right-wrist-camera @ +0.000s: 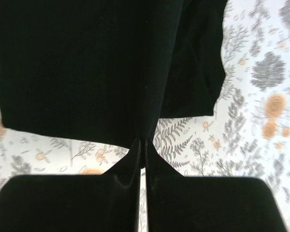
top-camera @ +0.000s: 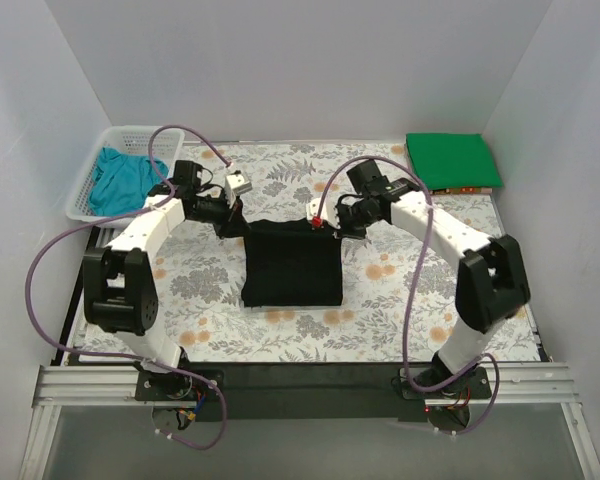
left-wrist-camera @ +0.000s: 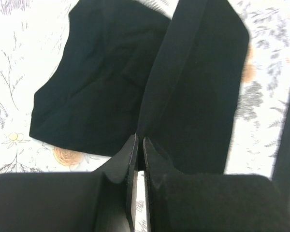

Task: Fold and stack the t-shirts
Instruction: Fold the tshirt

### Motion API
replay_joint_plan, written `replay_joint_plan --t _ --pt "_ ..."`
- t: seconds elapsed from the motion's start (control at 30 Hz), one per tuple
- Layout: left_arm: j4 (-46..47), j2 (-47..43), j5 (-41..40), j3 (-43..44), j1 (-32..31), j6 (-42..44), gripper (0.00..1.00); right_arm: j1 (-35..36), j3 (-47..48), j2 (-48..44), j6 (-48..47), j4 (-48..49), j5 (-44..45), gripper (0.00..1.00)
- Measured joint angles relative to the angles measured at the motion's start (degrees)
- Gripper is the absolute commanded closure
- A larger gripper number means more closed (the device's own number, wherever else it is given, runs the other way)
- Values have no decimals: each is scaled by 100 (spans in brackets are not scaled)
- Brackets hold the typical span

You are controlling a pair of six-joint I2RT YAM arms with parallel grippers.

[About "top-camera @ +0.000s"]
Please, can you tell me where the black t shirt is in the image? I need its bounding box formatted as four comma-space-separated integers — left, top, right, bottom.
241, 220, 343, 308

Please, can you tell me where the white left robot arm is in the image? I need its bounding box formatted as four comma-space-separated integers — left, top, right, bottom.
83, 160, 252, 400

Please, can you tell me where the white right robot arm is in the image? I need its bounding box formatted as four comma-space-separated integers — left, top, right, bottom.
334, 155, 530, 398

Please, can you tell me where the white plastic basket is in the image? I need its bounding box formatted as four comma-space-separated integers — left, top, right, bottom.
65, 125, 185, 223

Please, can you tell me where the floral table mat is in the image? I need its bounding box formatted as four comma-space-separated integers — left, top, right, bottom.
78, 141, 541, 364

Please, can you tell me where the teal t shirt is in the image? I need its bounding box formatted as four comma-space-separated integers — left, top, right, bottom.
88, 147, 162, 217

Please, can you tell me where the folded green t shirt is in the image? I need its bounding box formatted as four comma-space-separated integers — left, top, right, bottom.
406, 133, 503, 190

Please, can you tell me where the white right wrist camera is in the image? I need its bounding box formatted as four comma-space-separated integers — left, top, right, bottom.
306, 198, 340, 230

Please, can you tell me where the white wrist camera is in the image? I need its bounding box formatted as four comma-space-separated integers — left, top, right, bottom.
306, 198, 340, 230
223, 171, 252, 207

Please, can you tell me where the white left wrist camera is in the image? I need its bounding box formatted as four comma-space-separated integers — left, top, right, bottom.
223, 171, 252, 207

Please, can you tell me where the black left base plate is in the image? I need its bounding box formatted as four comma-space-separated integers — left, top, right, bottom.
134, 369, 218, 402

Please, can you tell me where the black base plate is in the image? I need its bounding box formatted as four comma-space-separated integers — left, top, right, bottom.
390, 367, 492, 401
134, 369, 218, 402

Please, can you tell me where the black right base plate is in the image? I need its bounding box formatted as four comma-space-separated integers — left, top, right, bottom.
390, 367, 492, 401

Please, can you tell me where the aluminium frame rail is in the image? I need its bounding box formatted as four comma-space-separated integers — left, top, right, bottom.
20, 362, 600, 479

